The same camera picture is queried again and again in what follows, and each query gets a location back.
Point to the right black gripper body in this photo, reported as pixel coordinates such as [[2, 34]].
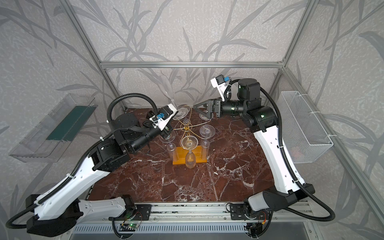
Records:
[[216, 106]]

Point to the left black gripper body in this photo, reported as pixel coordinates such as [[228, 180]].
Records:
[[163, 130]]

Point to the clear wine glass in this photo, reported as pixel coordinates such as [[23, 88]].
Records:
[[206, 132], [186, 122], [206, 116], [171, 147], [169, 93]]

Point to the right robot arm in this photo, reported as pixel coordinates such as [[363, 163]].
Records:
[[243, 98]]

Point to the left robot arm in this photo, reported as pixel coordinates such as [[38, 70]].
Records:
[[59, 209]]

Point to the front round wine glass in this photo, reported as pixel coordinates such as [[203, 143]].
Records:
[[189, 143]]

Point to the yellow wooden rack base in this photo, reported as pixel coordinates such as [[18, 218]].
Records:
[[200, 153]]

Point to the green circuit board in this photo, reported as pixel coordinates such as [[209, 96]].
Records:
[[129, 227]]

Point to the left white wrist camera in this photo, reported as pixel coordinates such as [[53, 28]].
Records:
[[165, 115]]

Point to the gold wire glass rack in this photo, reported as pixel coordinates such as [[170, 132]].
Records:
[[191, 129]]

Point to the white wire mesh basket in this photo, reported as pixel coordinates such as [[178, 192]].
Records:
[[303, 134]]

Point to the clear plastic wall bin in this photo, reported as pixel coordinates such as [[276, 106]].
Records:
[[48, 141]]

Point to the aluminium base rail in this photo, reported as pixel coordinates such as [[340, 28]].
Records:
[[199, 218]]

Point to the aluminium frame struts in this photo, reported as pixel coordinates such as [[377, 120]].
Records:
[[361, 181]]

